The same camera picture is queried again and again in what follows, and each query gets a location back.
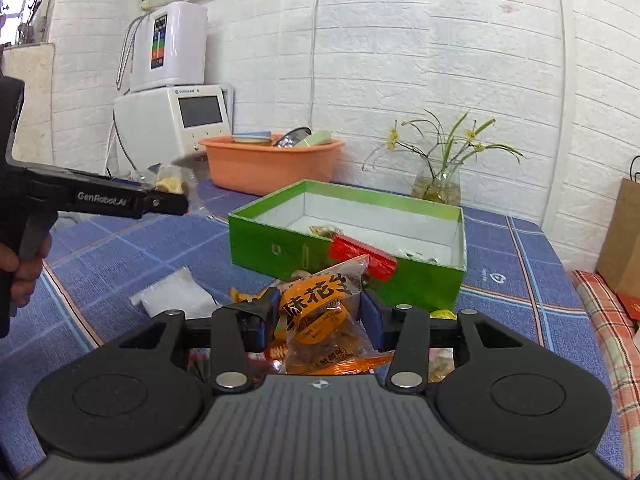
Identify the orange plastic basin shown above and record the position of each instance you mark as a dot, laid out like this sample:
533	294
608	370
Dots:
270	167

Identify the small orange snack packet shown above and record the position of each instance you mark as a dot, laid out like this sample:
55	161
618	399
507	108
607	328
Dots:
242	298

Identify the green cardboard box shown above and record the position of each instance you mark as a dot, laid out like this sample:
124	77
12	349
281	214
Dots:
280	245

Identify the blue rimmed plate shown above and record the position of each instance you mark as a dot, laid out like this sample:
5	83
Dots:
252	136

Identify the red snack packet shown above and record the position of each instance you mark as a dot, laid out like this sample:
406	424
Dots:
364	256

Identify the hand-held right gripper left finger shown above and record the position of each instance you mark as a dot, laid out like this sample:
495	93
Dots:
256	331

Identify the plaid cloth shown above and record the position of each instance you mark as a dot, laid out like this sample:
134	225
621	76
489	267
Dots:
612	340

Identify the clear snack packet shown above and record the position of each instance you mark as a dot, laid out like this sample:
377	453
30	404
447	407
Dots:
170	182

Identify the pale green cup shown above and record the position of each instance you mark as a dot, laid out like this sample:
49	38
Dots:
316	138

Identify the person's left hand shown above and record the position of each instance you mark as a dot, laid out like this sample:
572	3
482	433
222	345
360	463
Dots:
27	272

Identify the brown snack in box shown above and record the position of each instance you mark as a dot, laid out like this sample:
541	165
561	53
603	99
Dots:
324	232

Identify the blue checked tablecloth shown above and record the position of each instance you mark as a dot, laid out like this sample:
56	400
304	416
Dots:
130	245

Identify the metal bowl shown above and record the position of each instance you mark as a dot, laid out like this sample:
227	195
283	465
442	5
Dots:
292	137

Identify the brown paper bag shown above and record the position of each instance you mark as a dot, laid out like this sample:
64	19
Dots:
620	240

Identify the red paper packet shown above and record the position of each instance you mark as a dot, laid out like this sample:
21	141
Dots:
631	306

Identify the glass vase with plant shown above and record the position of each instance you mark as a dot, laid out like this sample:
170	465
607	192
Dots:
452	137

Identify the white appliance with screen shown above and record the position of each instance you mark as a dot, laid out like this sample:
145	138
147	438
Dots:
150	125

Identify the yellow snack packet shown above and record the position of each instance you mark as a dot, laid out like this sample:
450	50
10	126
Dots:
443	315

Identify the white water purifier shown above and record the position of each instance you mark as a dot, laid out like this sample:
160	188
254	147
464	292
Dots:
175	45

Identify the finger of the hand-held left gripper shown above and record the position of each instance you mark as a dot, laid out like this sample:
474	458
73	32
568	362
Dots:
165	203

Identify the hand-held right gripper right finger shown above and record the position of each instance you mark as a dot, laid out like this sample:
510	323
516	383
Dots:
373	324

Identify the beige board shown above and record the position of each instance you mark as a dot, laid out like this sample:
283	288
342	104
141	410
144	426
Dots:
31	105

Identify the white snack packet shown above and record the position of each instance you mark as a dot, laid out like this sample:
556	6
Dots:
172	292

